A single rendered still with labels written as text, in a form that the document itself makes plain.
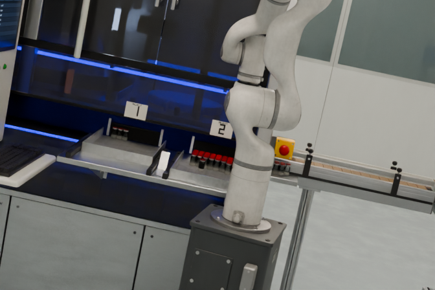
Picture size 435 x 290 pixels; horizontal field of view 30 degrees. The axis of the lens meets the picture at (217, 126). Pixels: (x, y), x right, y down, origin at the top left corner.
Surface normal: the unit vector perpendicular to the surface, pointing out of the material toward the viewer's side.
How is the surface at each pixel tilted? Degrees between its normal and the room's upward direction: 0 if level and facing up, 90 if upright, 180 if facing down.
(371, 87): 90
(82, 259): 90
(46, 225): 90
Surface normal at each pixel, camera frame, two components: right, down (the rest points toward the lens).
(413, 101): -0.08, 0.16
